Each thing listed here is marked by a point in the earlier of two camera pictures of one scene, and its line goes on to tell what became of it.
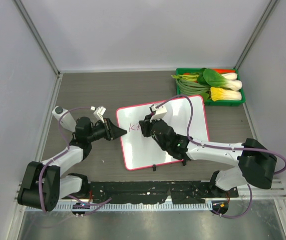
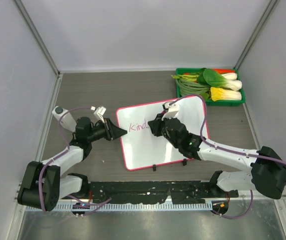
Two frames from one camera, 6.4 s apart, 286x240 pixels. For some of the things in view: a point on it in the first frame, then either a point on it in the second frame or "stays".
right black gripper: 146,125 → 156,124
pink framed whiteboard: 139,152 stays
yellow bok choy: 223,94 stays
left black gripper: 112,132 stays
